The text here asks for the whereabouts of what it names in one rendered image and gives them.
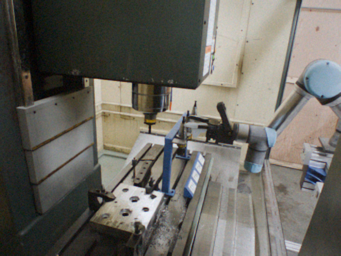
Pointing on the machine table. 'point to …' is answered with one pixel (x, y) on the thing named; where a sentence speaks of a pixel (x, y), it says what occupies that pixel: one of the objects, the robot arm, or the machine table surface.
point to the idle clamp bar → (146, 169)
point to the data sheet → (211, 22)
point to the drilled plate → (124, 232)
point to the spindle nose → (150, 98)
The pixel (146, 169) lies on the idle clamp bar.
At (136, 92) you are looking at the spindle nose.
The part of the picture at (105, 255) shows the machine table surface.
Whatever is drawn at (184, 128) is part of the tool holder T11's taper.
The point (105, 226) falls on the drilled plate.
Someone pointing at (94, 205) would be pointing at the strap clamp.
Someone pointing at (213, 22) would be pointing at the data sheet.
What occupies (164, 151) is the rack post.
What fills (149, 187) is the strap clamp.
